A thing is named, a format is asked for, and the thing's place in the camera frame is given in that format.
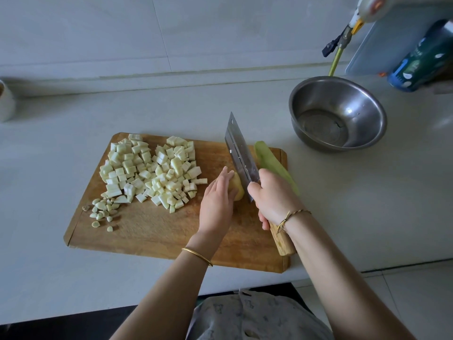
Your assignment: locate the person's left hand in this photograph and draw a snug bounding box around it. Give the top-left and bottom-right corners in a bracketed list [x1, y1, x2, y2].
[197, 166, 236, 239]

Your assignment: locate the person's right hand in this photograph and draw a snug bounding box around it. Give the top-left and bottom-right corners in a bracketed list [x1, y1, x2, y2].
[247, 169, 304, 231]

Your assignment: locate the peeled yellow potato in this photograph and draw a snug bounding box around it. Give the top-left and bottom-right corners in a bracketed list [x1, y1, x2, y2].
[226, 172, 245, 203]

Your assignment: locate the peeled green cucumber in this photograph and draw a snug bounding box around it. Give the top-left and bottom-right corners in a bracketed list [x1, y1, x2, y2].
[255, 141, 300, 196]

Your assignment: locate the pile of white diced vegetable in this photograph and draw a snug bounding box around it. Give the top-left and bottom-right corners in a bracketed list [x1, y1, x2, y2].
[145, 136, 209, 214]

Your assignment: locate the cleaver with wooden handle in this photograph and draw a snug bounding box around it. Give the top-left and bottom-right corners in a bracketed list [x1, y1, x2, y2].
[224, 111, 297, 257]

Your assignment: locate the pile of garlic cloves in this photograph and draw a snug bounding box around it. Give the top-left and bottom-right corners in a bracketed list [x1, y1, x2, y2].
[81, 196, 121, 233]

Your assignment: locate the person's left forearm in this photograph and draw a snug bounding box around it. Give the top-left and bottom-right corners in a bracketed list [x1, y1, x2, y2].
[109, 233, 213, 340]

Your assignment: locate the person's right forearm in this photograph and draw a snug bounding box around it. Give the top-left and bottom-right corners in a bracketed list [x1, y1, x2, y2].
[279, 212, 415, 340]

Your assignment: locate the gold bangle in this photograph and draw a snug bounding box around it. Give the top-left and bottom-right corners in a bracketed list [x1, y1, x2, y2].
[181, 247, 214, 267]

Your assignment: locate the wooden cutting board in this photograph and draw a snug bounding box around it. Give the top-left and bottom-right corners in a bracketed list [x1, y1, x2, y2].
[63, 132, 292, 274]

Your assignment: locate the white patterned garment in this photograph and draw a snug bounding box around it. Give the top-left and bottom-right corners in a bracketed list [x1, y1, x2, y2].
[185, 289, 334, 340]

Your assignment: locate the deep stainless steel bowl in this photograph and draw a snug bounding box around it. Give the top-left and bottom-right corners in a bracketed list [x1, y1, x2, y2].
[288, 76, 388, 153]

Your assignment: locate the light blue plastic board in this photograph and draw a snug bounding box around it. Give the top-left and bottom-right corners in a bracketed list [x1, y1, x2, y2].
[344, 7, 453, 77]

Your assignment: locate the dark green bottle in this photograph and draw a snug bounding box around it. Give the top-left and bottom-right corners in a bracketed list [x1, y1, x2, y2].
[388, 19, 453, 92]

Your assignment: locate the white bowl of noodles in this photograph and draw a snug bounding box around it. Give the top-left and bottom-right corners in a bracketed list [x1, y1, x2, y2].
[0, 80, 17, 123]

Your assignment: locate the braided cord bracelet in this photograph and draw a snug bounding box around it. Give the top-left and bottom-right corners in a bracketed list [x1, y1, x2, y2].
[276, 208, 312, 234]

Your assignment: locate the wall tap with hose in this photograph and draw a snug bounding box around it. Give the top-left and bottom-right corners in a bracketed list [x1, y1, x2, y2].
[322, 26, 353, 58]

